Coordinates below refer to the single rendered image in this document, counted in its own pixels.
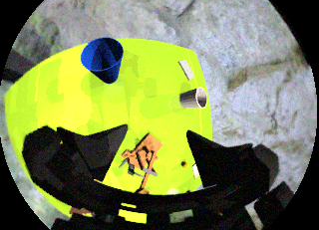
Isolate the blue cup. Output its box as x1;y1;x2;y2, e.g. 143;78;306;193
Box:
80;38;124;84

